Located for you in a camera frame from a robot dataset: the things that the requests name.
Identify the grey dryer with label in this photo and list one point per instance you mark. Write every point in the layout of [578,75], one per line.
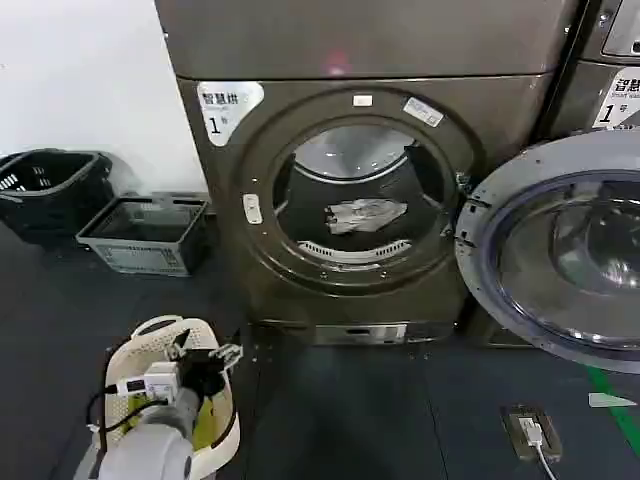
[600,65]

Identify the round glass dryer door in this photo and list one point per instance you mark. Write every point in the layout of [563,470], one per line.
[505,260]

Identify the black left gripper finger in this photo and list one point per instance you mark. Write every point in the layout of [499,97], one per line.
[180,346]
[227,354]

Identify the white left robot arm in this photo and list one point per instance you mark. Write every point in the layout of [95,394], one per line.
[145,445]

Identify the grey plastic crate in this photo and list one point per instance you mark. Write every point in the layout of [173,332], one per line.
[130,255]

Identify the white floor label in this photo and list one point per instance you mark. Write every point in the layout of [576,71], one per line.
[607,400]

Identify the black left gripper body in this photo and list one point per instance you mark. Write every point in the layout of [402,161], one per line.
[200,372]

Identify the white plastic laundry basket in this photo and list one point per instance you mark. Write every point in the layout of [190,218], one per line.
[117,365]

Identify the yellow green cloth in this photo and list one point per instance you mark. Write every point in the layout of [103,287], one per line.
[207,425]

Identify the metal floor socket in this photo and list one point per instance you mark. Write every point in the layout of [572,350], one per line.
[515,430]

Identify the black plastic basket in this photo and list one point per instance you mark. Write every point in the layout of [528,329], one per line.
[45,195]

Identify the grey dryer with open drum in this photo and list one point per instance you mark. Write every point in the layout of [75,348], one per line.
[350,60]

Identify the grey white cloth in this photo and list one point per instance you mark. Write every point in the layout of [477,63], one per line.
[365,212]

